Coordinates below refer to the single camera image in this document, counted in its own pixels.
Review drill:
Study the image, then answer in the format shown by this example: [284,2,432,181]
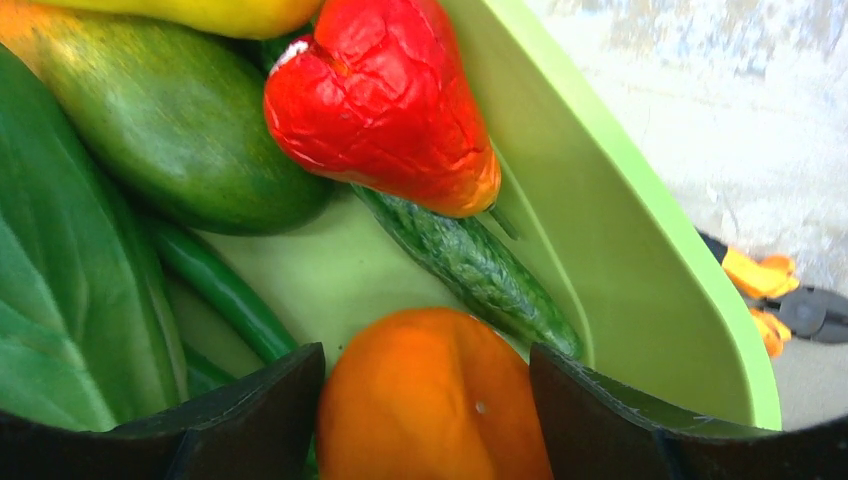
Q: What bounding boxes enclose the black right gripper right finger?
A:
[529,344,847,480]

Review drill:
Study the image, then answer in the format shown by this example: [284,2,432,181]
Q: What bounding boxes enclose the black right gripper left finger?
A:
[1,342,325,479]

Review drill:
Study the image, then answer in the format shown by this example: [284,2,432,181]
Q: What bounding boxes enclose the green cucumber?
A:
[353,186,585,359]

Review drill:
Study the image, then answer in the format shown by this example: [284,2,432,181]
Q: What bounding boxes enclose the orange persimmon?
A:
[315,307,552,479]

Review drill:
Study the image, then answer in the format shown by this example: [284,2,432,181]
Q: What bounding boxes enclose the red bell pepper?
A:
[263,1,501,218]

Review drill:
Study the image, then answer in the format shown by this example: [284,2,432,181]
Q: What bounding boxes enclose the green bok choy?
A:
[1,50,188,431]

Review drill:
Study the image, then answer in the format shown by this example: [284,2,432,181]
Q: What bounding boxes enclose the green plastic tray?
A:
[207,1,782,430]

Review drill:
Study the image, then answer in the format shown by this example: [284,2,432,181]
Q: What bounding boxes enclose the orange handled pliers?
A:
[699,231,847,358]

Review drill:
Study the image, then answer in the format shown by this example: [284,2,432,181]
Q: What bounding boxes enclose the green mango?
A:
[1,1,334,235]

